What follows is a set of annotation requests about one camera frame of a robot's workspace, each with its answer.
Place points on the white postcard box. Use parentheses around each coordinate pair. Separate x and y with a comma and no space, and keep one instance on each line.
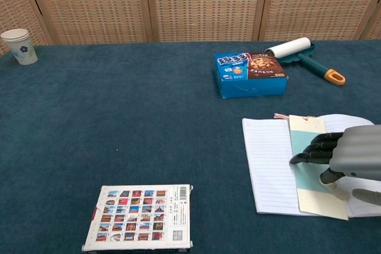
(137,218)

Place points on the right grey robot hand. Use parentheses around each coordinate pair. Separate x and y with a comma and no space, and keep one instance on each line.
(357,153)

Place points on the open lined notebook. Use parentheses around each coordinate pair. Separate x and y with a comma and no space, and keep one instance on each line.
(268,161)

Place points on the teal and cream bookmark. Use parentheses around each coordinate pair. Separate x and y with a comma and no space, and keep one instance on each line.
(312,203)

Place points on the blue cookie box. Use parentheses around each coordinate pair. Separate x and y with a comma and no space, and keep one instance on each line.
(235,69)

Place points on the teal lint roller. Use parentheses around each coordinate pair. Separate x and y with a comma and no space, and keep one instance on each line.
(312,65)

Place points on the paper cup with flower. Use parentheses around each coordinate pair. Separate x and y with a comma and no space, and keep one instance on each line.
(22,48)

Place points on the teal felt table cover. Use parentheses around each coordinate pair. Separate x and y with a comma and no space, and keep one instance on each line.
(89,117)

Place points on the woven folding screen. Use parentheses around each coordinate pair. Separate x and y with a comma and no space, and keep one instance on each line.
(89,4)

